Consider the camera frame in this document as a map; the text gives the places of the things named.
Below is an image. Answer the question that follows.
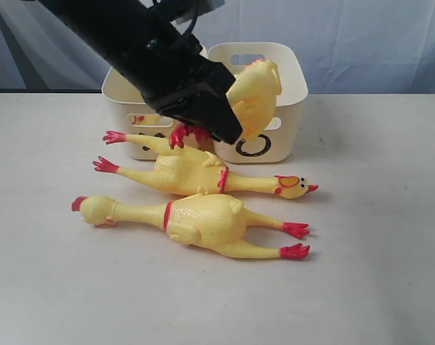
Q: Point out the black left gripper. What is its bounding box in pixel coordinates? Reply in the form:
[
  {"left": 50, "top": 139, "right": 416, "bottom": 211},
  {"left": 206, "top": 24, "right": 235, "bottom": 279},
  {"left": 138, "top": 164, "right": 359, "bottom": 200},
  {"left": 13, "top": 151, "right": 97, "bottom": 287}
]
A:
[{"left": 141, "top": 59, "right": 242, "bottom": 144}]

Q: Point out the headless yellow rubber chicken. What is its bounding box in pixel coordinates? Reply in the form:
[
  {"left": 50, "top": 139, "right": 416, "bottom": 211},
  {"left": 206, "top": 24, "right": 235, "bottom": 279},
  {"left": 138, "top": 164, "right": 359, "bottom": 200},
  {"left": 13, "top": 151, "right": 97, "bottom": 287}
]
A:
[{"left": 169, "top": 59, "right": 283, "bottom": 150}]

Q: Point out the yellow chicken facing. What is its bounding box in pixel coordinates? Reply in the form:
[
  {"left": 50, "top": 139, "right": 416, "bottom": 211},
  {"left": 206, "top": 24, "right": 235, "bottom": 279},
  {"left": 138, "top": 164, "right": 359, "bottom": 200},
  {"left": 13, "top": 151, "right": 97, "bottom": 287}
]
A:
[
  {"left": 93, "top": 131, "right": 319, "bottom": 199},
  {"left": 71, "top": 194, "right": 310, "bottom": 259}
]

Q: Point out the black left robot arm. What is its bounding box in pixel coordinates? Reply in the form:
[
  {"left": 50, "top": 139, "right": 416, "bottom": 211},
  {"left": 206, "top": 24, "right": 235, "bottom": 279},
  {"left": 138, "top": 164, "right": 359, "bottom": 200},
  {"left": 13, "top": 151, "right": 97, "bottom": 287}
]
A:
[{"left": 41, "top": 0, "right": 242, "bottom": 144}]

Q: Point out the cream bin marked O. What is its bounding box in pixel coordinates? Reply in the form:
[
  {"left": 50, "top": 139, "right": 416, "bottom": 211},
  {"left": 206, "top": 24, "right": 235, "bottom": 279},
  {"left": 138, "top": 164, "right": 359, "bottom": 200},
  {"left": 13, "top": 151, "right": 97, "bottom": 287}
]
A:
[{"left": 207, "top": 42, "right": 308, "bottom": 164}]

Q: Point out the cream bin marked X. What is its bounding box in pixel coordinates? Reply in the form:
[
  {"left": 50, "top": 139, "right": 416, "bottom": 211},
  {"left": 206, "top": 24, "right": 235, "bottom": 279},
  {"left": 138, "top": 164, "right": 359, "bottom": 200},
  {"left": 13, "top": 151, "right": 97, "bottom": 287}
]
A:
[{"left": 101, "top": 42, "right": 208, "bottom": 161}]

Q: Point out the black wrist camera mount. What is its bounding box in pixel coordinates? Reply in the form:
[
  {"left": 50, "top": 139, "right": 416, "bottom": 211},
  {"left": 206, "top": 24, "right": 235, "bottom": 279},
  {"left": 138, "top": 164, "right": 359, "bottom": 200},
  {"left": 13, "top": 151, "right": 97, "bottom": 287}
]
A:
[{"left": 149, "top": 0, "right": 225, "bottom": 24}]

